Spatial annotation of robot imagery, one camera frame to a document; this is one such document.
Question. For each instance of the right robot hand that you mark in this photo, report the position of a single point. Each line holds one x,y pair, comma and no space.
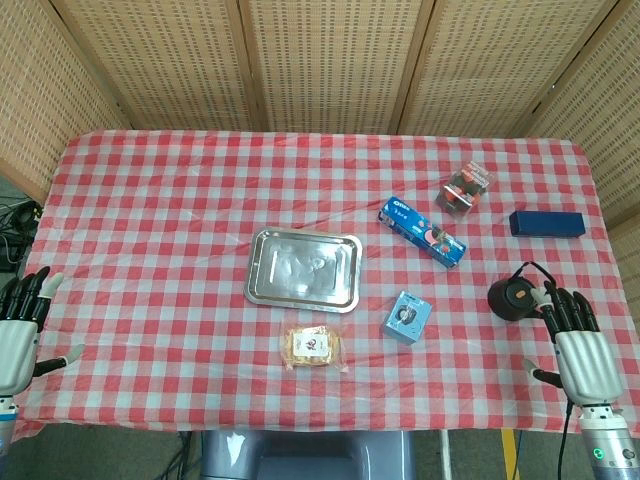
586,357

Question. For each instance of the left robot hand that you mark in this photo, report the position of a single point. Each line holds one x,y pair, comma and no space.
15,345

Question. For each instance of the packaged bread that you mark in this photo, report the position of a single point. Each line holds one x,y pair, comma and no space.
312,346

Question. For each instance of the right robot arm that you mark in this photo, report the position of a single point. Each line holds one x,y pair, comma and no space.
605,442

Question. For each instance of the silver metal tray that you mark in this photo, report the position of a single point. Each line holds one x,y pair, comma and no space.
304,268

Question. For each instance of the dark brown teapot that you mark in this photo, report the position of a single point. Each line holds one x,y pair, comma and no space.
512,298

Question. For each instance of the dark blue rectangular box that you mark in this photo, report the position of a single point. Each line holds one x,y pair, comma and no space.
547,223

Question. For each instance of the small light blue box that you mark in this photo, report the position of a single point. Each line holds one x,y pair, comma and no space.
408,317

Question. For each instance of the blue Oreo cookie box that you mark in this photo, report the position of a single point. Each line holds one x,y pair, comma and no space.
421,232

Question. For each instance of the clear box with red items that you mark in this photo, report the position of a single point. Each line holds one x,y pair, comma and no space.
465,187

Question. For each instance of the red white checkered tablecloth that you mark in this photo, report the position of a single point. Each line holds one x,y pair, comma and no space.
200,200

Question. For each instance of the grey robot torso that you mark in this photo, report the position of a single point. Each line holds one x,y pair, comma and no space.
307,455

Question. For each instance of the woven folding screen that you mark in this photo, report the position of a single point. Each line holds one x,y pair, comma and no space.
320,60

